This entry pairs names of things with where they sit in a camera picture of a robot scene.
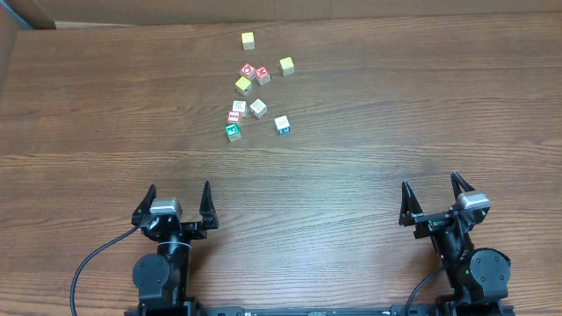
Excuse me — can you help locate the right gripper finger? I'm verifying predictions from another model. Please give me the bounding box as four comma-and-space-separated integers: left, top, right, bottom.
450, 170, 474, 198
399, 181, 424, 226

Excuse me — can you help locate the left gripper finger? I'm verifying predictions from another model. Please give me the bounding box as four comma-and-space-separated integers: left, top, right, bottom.
131, 184, 156, 226
199, 181, 219, 230

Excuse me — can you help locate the white and blue block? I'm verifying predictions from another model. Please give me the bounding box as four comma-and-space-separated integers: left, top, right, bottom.
274, 116, 291, 135

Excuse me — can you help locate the white patterned wooden block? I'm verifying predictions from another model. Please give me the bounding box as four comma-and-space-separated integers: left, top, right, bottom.
249, 98, 267, 119

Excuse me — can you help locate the yellow wooden block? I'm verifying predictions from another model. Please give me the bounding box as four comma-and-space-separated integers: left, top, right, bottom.
279, 56, 295, 76
241, 32, 256, 50
235, 76, 253, 96

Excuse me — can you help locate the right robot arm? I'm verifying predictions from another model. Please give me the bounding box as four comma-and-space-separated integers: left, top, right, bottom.
393, 172, 515, 316

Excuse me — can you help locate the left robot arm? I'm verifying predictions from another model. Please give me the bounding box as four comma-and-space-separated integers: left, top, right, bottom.
132, 183, 219, 316

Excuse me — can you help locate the green wooden block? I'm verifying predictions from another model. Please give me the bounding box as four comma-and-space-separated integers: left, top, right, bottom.
225, 123, 241, 141

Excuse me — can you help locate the red I wooden block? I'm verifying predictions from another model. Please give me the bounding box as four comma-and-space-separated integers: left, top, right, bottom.
227, 111, 242, 125

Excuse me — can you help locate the white K wooden block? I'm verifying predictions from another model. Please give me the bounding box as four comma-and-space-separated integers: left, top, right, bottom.
232, 100, 247, 118

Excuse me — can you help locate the red O wooden block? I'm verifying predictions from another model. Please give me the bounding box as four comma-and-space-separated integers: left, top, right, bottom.
240, 63, 256, 81

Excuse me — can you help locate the red M wooden block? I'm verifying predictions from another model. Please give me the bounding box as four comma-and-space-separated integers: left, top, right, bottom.
255, 66, 271, 86

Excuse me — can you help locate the cardboard back board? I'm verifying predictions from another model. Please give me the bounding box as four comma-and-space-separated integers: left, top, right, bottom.
1, 0, 561, 28

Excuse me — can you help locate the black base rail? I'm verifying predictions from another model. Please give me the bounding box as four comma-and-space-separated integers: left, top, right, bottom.
123, 305, 516, 316

